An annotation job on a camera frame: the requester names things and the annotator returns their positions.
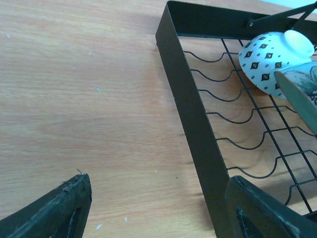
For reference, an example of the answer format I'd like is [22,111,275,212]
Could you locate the black wire dish rack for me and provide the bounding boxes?
[156,0,317,238]

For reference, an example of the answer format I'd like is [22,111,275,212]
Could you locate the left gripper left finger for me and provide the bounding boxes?
[0,174,92,238]

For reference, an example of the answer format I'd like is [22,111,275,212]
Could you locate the white bowl black diamonds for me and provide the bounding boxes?
[238,30,315,99]

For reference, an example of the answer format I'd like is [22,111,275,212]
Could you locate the pale green bowl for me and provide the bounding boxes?
[274,61,317,133]

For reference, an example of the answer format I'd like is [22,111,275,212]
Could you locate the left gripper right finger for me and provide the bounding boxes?
[225,176,317,238]

